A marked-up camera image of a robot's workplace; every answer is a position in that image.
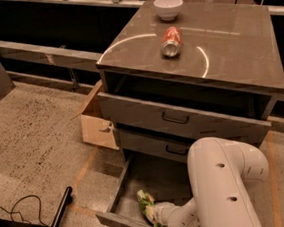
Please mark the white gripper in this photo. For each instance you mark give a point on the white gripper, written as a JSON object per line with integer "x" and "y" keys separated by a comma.
{"x": 161, "y": 212}

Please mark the green rice chip bag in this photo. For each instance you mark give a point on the green rice chip bag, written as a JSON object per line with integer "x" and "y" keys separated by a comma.
{"x": 144, "y": 199}

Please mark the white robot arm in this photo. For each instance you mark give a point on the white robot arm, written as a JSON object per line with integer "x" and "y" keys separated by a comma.
{"x": 221, "y": 172}

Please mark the open bottom grey drawer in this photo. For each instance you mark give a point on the open bottom grey drawer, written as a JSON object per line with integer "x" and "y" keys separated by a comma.
{"x": 166, "y": 179}

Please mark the middle grey drawer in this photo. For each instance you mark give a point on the middle grey drawer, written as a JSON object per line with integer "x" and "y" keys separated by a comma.
{"x": 133, "y": 143}

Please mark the top grey drawer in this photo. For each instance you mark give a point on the top grey drawer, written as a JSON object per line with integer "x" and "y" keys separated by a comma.
{"x": 142, "y": 115}

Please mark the grey drawer cabinet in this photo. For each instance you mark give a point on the grey drawer cabinet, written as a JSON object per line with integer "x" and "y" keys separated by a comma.
{"x": 229, "y": 62}

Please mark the cardboard box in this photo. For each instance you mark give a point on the cardboard box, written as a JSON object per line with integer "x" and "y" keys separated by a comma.
{"x": 95, "y": 129}

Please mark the red soda can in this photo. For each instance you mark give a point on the red soda can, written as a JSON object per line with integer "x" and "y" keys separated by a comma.
{"x": 171, "y": 42}

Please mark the white ceramic bowl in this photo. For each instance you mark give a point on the white ceramic bowl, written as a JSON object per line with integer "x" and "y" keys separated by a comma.
{"x": 167, "y": 9}

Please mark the grey metal rail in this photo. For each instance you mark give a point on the grey metal rail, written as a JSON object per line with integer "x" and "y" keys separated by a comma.
{"x": 54, "y": 56}

